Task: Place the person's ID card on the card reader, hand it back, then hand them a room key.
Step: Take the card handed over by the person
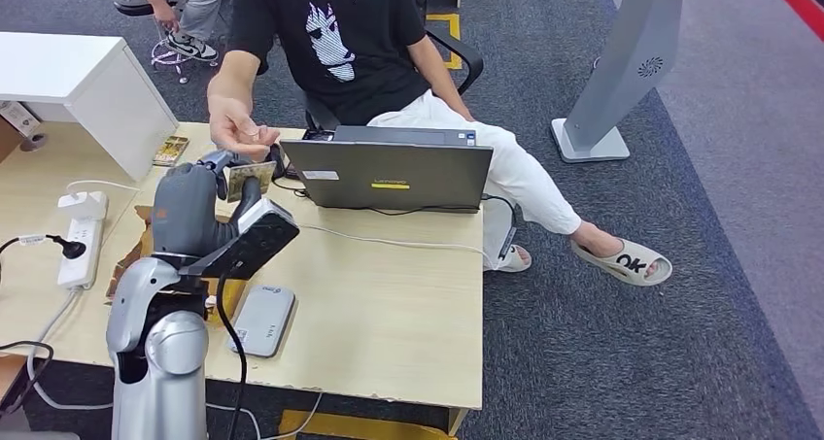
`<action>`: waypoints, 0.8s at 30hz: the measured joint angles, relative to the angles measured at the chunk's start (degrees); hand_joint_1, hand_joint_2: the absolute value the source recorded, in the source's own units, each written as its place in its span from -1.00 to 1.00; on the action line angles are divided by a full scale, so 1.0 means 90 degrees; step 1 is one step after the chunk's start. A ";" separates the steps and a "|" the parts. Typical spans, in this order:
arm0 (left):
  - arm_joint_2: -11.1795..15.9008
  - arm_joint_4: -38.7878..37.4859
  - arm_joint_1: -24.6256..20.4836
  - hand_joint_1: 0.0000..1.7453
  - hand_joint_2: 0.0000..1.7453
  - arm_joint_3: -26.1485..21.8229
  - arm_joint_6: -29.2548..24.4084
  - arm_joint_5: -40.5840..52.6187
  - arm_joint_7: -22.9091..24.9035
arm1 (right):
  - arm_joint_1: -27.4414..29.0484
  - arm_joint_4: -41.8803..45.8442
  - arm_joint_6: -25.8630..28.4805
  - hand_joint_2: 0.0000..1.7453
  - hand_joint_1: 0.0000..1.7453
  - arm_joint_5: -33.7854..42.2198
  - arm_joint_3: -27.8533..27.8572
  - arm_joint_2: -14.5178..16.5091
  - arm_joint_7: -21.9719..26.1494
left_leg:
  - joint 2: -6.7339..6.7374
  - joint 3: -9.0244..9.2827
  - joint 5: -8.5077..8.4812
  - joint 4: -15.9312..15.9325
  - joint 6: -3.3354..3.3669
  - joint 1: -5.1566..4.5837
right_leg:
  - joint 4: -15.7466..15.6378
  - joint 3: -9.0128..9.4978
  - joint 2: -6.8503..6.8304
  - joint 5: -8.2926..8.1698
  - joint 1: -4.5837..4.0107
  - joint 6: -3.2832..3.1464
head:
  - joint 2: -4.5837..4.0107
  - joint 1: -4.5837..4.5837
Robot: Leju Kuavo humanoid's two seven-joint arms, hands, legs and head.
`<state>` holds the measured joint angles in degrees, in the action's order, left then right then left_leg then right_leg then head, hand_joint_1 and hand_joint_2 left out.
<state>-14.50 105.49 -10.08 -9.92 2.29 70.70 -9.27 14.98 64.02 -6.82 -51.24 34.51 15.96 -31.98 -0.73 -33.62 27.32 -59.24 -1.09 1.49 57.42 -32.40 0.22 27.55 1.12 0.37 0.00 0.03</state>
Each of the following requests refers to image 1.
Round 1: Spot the person's right hand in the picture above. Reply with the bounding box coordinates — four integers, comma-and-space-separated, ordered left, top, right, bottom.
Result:
207, 92, 282, 163

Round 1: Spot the black mouse cable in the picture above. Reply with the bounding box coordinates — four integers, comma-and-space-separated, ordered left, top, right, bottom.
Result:
271, 177, 312, 199

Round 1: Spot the black plug with cable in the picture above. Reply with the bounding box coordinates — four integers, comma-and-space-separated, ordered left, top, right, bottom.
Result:
0, 232, 88, 261

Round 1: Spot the beige sandal with black print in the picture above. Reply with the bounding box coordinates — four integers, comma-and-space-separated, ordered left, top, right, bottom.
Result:
571, 237, 674, 288

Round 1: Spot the black looped cable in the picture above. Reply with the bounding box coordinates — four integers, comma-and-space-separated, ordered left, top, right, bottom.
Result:
0, 340, 56, 419

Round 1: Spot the small labelled carton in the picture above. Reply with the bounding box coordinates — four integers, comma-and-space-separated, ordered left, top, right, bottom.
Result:
0, 101, 44, 139

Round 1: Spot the white power strip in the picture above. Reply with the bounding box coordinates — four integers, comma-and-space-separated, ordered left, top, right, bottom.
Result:
57, 217, 106, 290

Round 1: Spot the grey kiosk stand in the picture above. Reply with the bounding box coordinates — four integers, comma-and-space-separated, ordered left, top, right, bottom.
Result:
550, 0, 689, 165

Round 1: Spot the black round stool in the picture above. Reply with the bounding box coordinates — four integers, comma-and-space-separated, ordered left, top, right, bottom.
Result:
114, 0, 221, 85

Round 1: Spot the grey laptop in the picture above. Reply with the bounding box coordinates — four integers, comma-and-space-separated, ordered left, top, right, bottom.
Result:
279, 125, 495, 215

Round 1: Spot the white desk shelf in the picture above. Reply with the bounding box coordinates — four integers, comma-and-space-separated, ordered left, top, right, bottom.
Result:
0, 31, 181, 183

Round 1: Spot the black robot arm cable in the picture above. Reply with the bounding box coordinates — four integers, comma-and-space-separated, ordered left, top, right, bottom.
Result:
215, 274, 250, 440

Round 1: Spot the black office chair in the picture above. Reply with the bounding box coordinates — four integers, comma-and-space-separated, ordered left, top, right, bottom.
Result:
302, 30, 485, 131

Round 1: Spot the thin white charger cable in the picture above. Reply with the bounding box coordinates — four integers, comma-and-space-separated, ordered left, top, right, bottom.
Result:
66, 179, 491, 258

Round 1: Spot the white charger adapter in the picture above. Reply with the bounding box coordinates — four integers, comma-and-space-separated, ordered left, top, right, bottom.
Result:
58, 190, 110, 220

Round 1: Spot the open cardboard box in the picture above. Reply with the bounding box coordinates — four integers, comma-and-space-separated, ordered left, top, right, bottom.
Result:
104, 205, 250, 327

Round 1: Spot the yellow desk frame beam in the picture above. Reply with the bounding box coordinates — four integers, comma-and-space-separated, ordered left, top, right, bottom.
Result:
278, 409, 468, 440

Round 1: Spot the black computer mouse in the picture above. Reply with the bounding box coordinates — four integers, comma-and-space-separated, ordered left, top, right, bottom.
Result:
268, 144, 289, 181

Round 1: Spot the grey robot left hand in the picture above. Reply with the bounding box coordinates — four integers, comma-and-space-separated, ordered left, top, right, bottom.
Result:
151, 151, 265, 261

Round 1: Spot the plain beige sandal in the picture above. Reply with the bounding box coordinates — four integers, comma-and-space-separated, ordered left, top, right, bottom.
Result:
496, 244, 533, 275

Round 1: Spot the white power strip cord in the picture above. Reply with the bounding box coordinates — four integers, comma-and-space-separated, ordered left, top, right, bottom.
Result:
25, 288, 324, 440

